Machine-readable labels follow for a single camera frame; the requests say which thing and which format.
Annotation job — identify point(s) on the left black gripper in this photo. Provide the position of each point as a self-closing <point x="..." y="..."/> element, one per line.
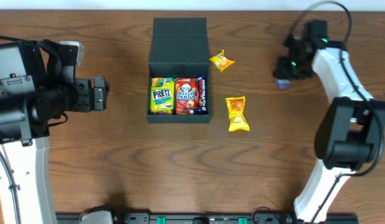
<point x="83" y="94"/>

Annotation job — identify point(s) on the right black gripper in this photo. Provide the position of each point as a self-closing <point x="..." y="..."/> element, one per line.
<point x="283" y="72"/>

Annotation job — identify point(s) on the small blue candy box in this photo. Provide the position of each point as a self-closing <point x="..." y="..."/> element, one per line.
<point x="282" y="84"/>

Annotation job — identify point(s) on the blue Dairy Milk bar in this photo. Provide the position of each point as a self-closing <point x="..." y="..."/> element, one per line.
<point x="202" y="105"/>

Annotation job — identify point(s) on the green Pretz box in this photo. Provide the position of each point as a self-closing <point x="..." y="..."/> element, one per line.
<point x="162" y="96"/>

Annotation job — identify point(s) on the red Hello Panda box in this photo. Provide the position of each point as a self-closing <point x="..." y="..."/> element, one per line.
<point x="186" y="93"/>

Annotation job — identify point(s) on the dark green box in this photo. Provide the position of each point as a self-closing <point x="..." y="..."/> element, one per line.
<point x="179" y="49"/>

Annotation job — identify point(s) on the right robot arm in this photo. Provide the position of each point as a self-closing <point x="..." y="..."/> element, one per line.
<point x="352" y="131"/>

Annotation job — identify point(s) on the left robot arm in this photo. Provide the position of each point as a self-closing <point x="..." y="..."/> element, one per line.
<point x="38" y="88"/>

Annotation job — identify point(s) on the small yellow snack packet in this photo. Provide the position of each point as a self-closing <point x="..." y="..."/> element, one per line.
<point x="221" y="61"/>

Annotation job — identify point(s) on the large yellow snack packet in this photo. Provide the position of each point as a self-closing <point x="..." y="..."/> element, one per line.
<point x="235" y="106"/>

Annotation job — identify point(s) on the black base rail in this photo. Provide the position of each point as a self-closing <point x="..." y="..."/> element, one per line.
<point x="198" y="218"/>

